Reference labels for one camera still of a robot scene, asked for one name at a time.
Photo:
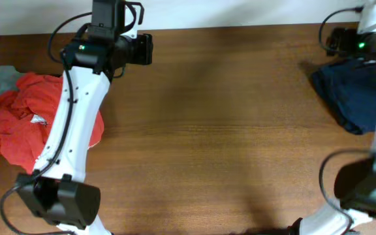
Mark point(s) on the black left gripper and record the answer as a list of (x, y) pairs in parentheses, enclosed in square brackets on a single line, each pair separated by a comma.
[(144, 55)]

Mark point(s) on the navy blue shorts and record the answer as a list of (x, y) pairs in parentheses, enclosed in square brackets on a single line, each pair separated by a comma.
[(348, 88)]

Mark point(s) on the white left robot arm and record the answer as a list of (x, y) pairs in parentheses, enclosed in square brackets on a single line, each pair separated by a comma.
[(56, 190)]

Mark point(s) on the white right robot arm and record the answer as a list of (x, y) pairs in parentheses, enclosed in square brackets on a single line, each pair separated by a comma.
[(354, 201)]

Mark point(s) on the red printed t-shirt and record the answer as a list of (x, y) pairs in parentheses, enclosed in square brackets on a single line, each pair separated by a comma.
[(49, 123)]

